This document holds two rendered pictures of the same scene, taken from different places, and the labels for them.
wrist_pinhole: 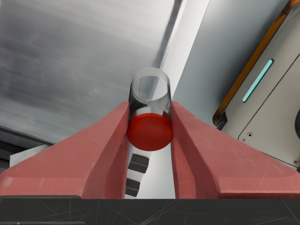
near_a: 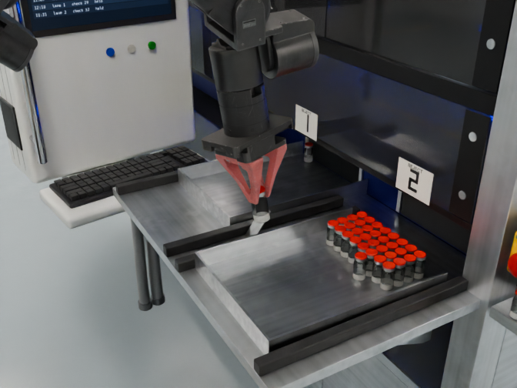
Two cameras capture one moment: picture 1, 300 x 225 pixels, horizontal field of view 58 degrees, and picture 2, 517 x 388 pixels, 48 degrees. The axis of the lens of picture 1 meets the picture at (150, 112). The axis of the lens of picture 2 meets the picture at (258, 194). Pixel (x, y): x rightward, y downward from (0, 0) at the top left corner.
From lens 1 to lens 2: 66 cm
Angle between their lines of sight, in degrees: 41
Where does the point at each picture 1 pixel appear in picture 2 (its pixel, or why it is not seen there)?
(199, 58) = not seen: outside the picture
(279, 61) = not seen: outside the picture
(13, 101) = (298, 245)
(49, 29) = (317, 288)
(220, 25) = not seen: outside the picture
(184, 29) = (245, 341)
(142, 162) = (184, 264)
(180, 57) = (229, 329)
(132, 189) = (171, 246)
